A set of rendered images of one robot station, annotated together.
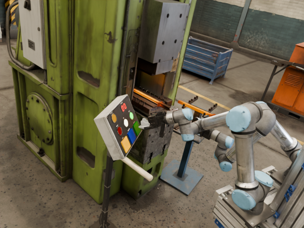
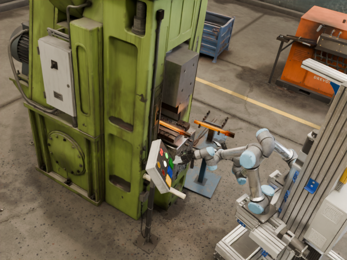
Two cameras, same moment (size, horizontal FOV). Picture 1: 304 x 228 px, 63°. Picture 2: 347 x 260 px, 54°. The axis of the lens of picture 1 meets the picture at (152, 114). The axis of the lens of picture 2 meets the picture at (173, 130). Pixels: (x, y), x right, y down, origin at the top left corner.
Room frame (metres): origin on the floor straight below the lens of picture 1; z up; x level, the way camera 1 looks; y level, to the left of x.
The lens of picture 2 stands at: (-0.68, 0.45, 2.98)
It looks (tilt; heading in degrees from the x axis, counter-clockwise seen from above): 38 degrees down; 350
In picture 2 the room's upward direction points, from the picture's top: 8 degrees clockwise
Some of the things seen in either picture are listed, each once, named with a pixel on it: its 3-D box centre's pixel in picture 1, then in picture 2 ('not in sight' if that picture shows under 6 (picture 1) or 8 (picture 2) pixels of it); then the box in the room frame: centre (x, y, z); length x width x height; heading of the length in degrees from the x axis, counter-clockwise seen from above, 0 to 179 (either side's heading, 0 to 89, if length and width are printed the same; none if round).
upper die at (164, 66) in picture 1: (144, 58); (163, 96); (1.94, 0.14, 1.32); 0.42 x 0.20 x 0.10; 54
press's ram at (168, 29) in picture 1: (152, 26); (169, 70); (1.98, 0.11, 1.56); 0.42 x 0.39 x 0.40; 54
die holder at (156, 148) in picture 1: (138, 122); (160, 145); (1.99, 0.11, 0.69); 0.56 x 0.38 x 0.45; 54
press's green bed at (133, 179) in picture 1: (132, 159); (157, 176); (1.99, 0.11, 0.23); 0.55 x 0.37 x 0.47; 54
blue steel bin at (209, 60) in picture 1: (200, 58); (198, 31); (5.97, -0.91, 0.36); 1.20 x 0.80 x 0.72; 58
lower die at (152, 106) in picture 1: (138, 98); (160, 127); (1.94, 0.14, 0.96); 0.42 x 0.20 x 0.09; 54
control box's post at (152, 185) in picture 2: (107, 182); (150, 206); (1.32, 0.23, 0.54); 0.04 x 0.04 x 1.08; 54
